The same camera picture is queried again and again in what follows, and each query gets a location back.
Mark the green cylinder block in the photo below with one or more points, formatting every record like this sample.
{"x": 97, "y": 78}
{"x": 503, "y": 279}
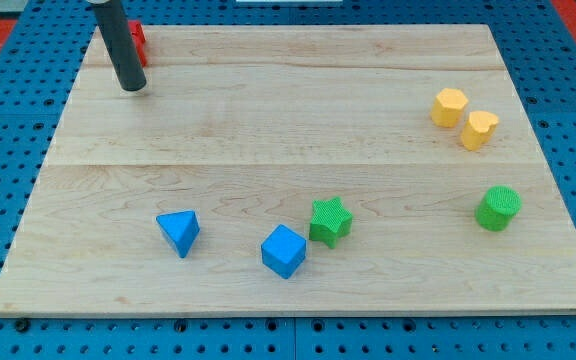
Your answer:
{"x": 497, "y": 208}

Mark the blue triangle block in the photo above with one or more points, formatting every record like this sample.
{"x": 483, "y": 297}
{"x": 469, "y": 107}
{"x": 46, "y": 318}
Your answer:
{"x": 180, "y": 229}

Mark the yellow hexagon block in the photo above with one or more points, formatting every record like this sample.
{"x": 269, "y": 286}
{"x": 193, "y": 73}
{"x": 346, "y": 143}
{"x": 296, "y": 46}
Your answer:
{"x": 448, "y": 107}

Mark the green star block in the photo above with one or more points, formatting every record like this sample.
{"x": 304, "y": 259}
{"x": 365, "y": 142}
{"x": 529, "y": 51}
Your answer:
{"x": 329, "y": 222}

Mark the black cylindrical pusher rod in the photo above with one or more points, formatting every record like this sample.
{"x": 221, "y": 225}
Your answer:
{"x": 114, "y": 28}

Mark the wooden board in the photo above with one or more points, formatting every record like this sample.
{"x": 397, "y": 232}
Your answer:
{"x": 247, "y": 126}

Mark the yellow heart block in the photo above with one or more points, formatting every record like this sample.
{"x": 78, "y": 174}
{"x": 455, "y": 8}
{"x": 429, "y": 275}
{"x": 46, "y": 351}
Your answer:
{"x": 478, "y": 129}

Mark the blue cube block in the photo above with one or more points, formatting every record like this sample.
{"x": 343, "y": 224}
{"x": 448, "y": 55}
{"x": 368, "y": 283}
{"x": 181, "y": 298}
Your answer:
{"x": 283, "y": 251}

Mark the red block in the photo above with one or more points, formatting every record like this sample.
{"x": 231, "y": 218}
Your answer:
{"x": 139, "y": 40}

